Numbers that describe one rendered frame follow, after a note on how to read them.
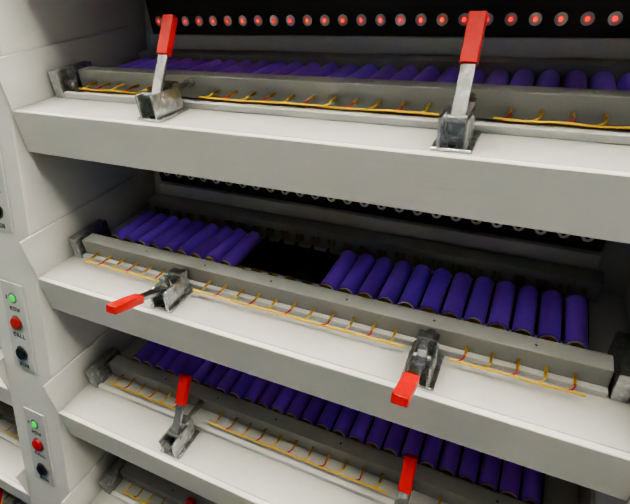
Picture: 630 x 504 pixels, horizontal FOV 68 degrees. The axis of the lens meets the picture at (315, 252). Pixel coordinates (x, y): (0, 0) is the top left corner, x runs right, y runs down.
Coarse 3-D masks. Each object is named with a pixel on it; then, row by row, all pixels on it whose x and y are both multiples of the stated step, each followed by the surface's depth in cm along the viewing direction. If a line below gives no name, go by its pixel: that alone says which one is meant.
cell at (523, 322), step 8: (520, 288) 45; (528, 288) 44; (520, 296) 44; (528, 296) 43; (536, 296) 44; (520, 304) 43; (528, 304) 42; (536, 304) 43; (520, 312) 42; (528, 312) 42; (536, 312) 42; (520, 320) 41; (528, 320) 41; (512, 328) 41; (520, 328) 40; (528, 328) 40
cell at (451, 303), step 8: (456, 280) 46; (464, 280) 46; (456, 288) 45; (464, 288) 45; (448, 296) 44; (456, 296) 44; (464, 296) 44; (448, 304) 43; (456, 304) 43; (464, 304) 44; (448, 312) 43; (456, 312) 42
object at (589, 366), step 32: (128, 256) 54; (160, 256) 52; (224, 288) 49; (256, 288) 47; (288, 288) 46; (320, 288) 46; (352, 320) 43; (384, 320) 42; (416, 320) 41; (448, 320) 41; (480, 352) 40; (512, 352) 38; (544, 352) 37; (576, 352) 37; (544, 384) 36; (576, 384) 36; (608, 384) 36
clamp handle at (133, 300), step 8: (160, 280) 48; (160, 288) 47; (128, 296) 44; (136, 296) 44; (144, 296) 45; (152, 296) 46; (112, 304) 42; (120, 304) 42; (128, 304) 43; (136, 304) 44; (112, 312) 42; (120, 312) 42
